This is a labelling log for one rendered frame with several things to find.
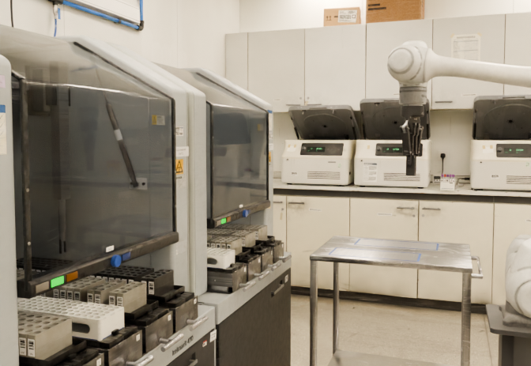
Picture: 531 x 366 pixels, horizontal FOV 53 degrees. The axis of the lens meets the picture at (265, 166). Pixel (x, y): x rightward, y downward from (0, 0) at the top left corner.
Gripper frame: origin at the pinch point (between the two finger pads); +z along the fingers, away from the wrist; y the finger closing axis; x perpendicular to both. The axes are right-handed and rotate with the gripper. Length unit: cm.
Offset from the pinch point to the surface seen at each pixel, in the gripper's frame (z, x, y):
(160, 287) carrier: 35, 41, -74
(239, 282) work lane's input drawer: 44, 50, -31
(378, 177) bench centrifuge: 21, 121, 188
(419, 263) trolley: 36.8, 3.0, 15.0
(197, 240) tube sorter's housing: 26, 53, -50
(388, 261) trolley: 37.0, 13.5, 10.6
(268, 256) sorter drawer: 41, 62, -3
